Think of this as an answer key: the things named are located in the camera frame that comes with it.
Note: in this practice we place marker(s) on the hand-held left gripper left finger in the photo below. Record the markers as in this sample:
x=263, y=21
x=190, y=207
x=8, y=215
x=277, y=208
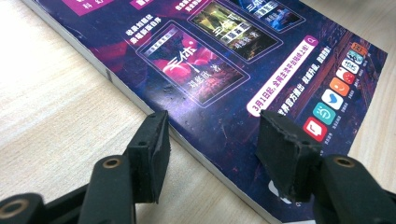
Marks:
x=149, y=161

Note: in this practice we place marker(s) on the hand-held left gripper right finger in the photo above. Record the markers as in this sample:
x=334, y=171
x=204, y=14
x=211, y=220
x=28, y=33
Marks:
x=286, y=158

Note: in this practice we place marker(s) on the dark blue illustrated magazine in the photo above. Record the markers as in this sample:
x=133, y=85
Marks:
x=218, y=77

